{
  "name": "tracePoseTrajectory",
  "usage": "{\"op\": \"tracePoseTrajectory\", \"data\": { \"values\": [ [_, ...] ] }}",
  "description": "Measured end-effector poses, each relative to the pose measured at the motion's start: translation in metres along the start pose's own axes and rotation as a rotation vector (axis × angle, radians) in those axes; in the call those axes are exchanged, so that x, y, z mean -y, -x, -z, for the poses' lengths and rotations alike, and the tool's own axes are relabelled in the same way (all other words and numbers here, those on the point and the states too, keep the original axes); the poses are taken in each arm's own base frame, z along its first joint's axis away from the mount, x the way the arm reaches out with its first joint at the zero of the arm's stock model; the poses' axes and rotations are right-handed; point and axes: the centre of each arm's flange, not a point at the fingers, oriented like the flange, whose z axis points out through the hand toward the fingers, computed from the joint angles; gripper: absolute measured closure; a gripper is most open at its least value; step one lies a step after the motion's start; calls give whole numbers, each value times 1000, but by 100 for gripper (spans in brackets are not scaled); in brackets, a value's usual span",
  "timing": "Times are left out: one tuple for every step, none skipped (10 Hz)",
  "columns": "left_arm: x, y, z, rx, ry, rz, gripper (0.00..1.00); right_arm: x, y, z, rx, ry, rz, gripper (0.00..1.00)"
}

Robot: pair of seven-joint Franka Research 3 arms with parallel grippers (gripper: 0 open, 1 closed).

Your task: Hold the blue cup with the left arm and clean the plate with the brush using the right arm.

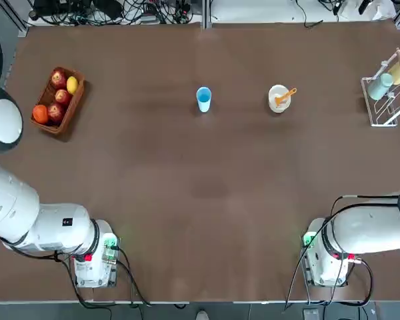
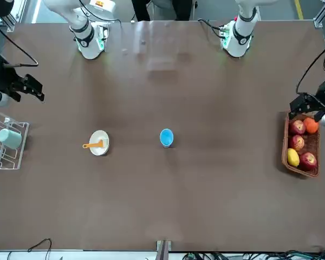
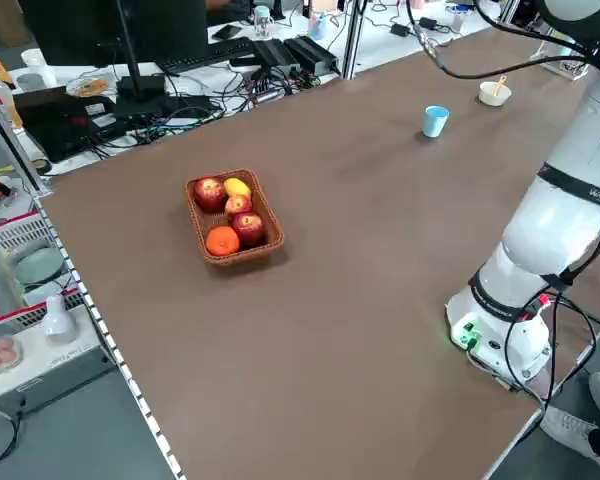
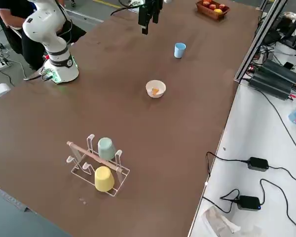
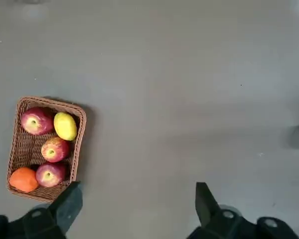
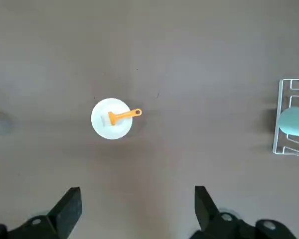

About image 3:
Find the red apple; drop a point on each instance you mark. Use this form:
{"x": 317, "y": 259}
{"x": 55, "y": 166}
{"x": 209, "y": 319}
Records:
{"x": 239, "y": 206}
{"x": 210, "y": 195}
{"x": 248, "y": 229}

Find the cup with pens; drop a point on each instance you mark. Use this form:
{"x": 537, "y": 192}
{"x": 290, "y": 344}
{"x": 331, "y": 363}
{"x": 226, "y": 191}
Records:
{"x": 316, "y": 26}

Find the red white plastic basket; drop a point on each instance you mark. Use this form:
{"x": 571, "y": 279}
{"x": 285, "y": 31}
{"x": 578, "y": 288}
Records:
{"x": 0, "y": 230}

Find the white lamp shade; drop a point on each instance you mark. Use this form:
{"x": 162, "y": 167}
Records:
{"x": 57, "y": 320}

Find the black power adapter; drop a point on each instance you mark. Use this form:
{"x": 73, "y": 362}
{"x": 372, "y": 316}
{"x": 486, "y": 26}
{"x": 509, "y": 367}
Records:
{"x": 427, "y": 23}
{"x": 400, "y": 29}

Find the white paper cup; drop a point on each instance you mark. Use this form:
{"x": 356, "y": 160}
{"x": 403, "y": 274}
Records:
{"x": 37, "y": 65}

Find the black electronics box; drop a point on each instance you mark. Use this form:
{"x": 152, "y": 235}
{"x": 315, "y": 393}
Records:
{"x": 312, "y": 52}
{"x": 276, "y": 56}

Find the orange juice bottle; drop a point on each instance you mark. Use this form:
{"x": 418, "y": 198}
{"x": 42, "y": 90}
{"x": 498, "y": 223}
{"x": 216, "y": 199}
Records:
{"x": 7, "y": 100}

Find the plate of cookies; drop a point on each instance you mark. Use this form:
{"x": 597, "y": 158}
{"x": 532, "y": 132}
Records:
{"x": 87, "y": 86}

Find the blue cup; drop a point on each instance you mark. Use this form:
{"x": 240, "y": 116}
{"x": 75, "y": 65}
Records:
{"x": 434, "y": 122}

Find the white bowl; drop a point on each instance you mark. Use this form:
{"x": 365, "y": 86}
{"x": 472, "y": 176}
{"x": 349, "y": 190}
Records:
{"x": 492, "y": 97}

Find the orange fruit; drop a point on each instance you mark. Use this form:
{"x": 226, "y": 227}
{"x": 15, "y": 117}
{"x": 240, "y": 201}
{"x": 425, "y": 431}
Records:
{"x": 222, "y": 241}

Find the clear bottle green cap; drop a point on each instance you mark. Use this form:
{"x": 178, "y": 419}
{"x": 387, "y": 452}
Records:
{"x": 262, "y": 22}

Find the clear egg carton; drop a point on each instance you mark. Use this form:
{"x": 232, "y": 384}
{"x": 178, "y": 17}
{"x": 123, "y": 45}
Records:
{"x": 0, "y": 355}

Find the green plate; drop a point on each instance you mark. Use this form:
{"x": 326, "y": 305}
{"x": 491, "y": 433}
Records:
{"x": 37, "y": 267}

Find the black smartphone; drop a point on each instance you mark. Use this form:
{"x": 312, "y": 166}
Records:
{"x": 226, "y": 32}

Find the person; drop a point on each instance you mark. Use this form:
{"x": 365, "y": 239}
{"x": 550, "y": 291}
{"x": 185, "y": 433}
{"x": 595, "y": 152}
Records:
{"x": 570, "y": 430}

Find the yellow lemon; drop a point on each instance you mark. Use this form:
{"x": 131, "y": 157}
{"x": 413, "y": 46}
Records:
{"x": 237, "y": 187}

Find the black keyboard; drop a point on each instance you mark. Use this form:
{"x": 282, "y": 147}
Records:
{"x": 205, "y": 55}

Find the brown wicker basket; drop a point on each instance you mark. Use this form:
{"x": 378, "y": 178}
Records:
{"x": 200, "y": 240}

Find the grey metal box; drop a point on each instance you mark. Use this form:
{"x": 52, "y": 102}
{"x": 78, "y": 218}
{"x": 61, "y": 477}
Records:
{"x": 55, "y": 365}

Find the black monitor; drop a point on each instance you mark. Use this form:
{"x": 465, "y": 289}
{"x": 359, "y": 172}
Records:
{"x": 80, "y": 30}

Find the aluminium frame post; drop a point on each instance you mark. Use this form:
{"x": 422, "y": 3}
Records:
{"x": 354, "y": 40}

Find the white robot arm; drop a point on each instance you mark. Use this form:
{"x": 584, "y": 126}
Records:
{"x": 545, "y": 230}

